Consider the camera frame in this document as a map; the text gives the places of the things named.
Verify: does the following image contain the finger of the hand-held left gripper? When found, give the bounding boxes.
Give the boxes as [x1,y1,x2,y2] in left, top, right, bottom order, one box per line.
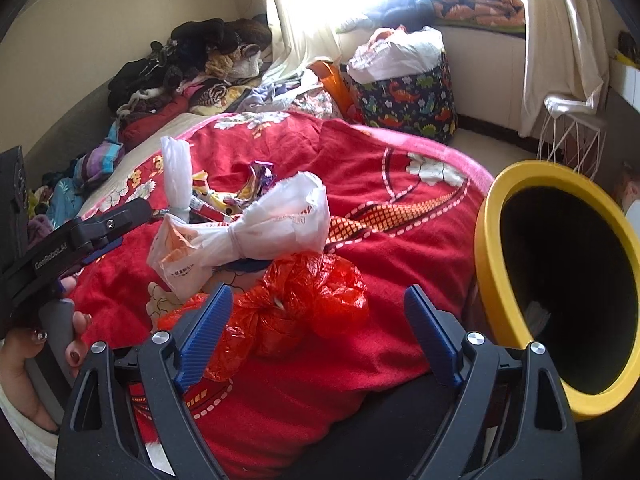
[67,199,153,262]

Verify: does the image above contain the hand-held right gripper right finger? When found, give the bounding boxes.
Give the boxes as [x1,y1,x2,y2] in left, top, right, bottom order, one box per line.
[404,285,583,480]

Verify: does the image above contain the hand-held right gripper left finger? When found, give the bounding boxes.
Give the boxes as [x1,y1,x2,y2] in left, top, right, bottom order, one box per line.
[55,284,236,480]

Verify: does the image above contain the clear twisted plastic bag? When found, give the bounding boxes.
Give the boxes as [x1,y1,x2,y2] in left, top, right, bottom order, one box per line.
[160,135,193,215]

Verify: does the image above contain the red plastic bag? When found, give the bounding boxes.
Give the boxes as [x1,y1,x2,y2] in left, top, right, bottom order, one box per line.
[159,252,371,383]

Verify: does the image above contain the yellow-rimmed black trash bin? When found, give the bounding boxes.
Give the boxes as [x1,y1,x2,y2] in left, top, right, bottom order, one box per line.
[474,159,640,423]

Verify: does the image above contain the yellow snack bag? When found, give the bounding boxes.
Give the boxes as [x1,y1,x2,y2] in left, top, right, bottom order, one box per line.
[192,170,257,222]

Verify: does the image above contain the person's left hand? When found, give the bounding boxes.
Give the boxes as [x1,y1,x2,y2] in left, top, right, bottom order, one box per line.
[0,277,96,433]

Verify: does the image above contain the light blue cloth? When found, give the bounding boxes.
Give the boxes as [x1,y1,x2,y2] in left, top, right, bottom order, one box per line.
[30,175,87,231]

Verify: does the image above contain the striped purple cloth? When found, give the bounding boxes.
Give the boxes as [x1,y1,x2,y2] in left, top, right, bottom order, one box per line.
[75,137,126,192]

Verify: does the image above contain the red floral blanket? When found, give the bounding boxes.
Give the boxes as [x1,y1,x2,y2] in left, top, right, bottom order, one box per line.
[65,110,496,480]

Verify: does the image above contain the beige bed sheet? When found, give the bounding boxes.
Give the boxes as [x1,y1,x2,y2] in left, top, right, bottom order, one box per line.
[80,110,216,216]

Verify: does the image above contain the red garment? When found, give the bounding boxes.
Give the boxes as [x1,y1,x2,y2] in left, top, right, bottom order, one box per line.
[120,95,192,152]

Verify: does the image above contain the white tied plastic bag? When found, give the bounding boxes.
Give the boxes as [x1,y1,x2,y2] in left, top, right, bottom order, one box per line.
[147,171,332,301]

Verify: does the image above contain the purple snack wrapper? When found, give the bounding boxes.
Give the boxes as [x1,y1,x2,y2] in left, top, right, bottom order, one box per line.
[248,160,277,197]

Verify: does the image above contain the pile of dark clothes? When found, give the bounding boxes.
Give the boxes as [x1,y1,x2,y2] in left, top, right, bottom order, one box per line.
[107,17,273,116]

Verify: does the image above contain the lilac and white clothes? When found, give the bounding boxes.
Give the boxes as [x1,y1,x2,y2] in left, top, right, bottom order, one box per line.
[240,77,321,112]

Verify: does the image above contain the dinosaur print laundry basket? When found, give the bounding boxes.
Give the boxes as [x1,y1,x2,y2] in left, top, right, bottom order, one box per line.
[347,52,458,144]

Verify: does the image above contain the pink floral bag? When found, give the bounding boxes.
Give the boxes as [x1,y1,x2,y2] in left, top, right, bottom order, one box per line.
[290,89,347,122]

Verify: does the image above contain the orange bag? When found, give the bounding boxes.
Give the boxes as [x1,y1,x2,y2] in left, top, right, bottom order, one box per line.
[310,60,357,117]

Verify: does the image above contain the cream curtain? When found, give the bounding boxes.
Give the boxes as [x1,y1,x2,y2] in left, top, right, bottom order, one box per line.
[520,0,610,136]
[260,0,386,86]

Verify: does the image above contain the large white plastic bag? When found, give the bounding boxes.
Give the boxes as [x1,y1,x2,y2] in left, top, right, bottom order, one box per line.
[346,25,446,83]

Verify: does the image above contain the dark puffer jacket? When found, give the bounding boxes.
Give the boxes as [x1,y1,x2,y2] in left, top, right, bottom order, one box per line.
[367,0,437,32]

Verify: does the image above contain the orange patterned quilt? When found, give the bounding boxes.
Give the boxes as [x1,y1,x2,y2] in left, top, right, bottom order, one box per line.
[432,0,527,31]

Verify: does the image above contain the camouflage bag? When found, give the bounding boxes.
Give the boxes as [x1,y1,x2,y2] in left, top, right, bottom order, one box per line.
[617,32,640,66]

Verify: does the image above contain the white wire stool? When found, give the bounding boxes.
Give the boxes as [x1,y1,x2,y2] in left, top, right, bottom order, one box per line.
[537,95,608,181]

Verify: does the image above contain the white wall shelf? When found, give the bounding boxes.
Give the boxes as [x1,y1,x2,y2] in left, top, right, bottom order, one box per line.
[607,52,640,111]

